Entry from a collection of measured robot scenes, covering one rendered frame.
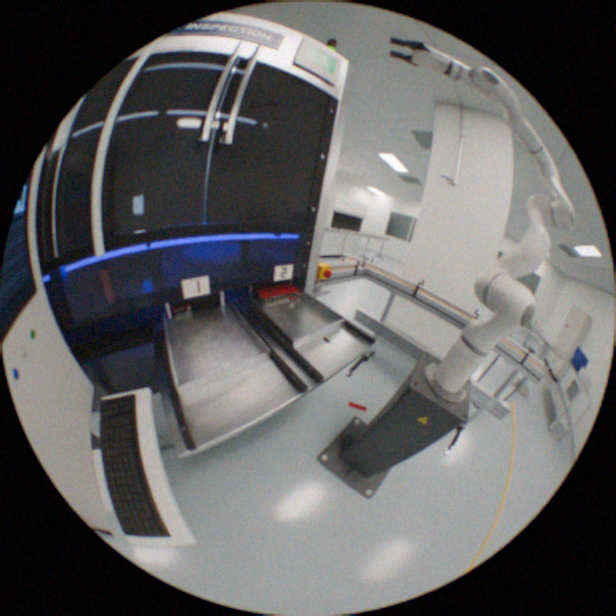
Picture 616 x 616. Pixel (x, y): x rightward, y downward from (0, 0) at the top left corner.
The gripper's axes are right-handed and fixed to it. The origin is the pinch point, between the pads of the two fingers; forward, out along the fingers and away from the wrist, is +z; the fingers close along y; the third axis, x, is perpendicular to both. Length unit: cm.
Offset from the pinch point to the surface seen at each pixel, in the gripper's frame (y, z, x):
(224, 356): 44, 22, 91
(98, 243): 50, 48, 56
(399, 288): -55, -44, 115
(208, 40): 16, 50, -2
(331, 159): -22, 16, 45
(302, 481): 76, -23, 170
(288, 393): 46, 1, 89
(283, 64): -6.6, 34.3, 7.7
